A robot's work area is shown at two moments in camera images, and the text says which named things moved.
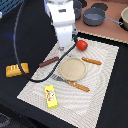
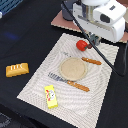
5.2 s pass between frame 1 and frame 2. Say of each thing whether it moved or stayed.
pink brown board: moved
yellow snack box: stayed
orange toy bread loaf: stayed
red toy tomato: stayed
